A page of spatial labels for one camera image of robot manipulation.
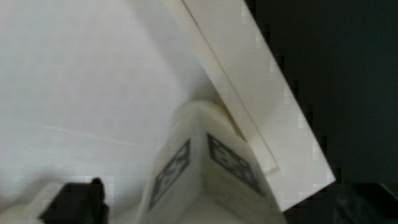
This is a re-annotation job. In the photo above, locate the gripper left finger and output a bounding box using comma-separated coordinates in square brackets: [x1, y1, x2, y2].
[38, 178, 111, 224]

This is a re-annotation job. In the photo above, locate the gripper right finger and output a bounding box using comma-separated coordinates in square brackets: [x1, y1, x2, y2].
[334, 183, 398, 224]

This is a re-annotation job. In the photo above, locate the white table leg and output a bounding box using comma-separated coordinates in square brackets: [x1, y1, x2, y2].
[137, 101, 288, 224]

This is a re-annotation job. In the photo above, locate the white square table top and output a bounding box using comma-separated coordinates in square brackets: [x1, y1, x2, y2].
[0, 0, 334, 224]

